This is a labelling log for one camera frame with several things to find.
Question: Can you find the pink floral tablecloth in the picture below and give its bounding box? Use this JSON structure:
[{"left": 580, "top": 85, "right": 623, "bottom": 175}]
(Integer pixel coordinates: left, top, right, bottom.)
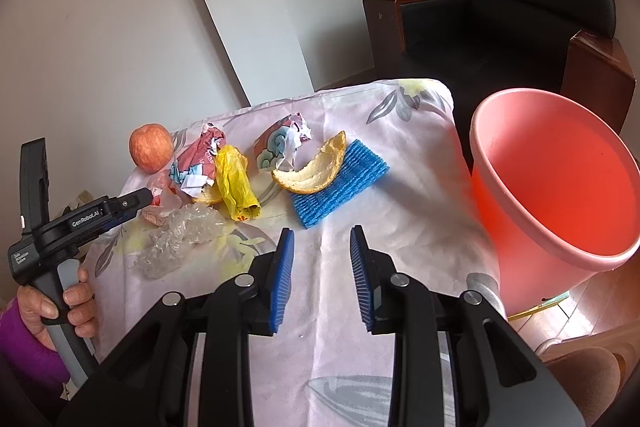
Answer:
[{"left": 86, "top": 79, "right": 500, "bottom": 426}]

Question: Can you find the clear crumpled plastic bag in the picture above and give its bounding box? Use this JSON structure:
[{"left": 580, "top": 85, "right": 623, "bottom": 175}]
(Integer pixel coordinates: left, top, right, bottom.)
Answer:
[{"left": 132, "top": 202, "right": 227, "bottom": 280}]

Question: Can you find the purple sleeve left forearm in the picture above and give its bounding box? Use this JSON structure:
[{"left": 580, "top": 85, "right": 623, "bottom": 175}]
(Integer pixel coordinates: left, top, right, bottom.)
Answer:
[{"left": 1, "top": 299, "right": 70, "bottom": 395}]

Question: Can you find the pink plastic bucket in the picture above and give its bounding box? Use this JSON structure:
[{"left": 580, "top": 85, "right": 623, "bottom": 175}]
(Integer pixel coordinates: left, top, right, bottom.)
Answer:
[{"left": 470, "top": 88, "right": 639, "bottom": 315}]

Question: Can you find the yellow plastic wrapper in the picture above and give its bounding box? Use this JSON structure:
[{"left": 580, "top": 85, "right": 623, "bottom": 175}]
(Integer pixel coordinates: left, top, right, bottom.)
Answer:
[{"left": 215, "top": 144, "right": 262, "bottom": 221}]

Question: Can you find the red apple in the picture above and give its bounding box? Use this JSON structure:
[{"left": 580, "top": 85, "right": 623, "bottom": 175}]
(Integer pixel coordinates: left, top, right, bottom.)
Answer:
[{"left": 129, "top": 124, "right": 174, "bottom": 174}]

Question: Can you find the white red crumpled wrapper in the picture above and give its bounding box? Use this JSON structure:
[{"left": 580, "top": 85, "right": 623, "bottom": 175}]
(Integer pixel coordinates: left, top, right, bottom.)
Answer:
[{"left": 141, "top": 170, "right": 183, "bottom": 227}]

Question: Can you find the red patterned snack wrapper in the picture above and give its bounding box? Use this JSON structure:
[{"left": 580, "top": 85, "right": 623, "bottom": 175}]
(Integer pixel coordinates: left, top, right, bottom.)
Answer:
[{"left": 169, "top": 122, "right": 226, "bottom": 198}]

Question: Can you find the crumpled colourful snack wrapper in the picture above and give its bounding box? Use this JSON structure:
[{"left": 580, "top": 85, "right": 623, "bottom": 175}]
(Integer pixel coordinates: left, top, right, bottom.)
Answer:
[{"left": 253, "top": 113, "right": 312, "bottom": 171}]

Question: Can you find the blue foam fruit net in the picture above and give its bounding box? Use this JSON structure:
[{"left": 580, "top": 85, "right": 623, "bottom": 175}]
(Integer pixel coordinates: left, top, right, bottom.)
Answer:
[{"left": 291, "top": 140, "right": 390, "bottom": 229}]

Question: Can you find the black leather armchair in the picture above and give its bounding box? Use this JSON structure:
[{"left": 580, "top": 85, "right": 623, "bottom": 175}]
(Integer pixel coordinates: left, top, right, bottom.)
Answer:
[{"left": 362, "top": 0, "right": 637, "bottom": 139}]

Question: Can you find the left hand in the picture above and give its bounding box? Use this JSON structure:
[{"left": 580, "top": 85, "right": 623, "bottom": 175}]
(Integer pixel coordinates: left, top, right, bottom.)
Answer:
[{"left": 16, "top": 265, "right": 98, "bottom": 350}]

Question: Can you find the pomelo peel piece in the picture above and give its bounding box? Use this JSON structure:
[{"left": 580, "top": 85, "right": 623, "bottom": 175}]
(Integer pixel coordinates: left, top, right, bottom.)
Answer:
[{"left": 271, "top": 131, "right": 347, "bottom": 195}]

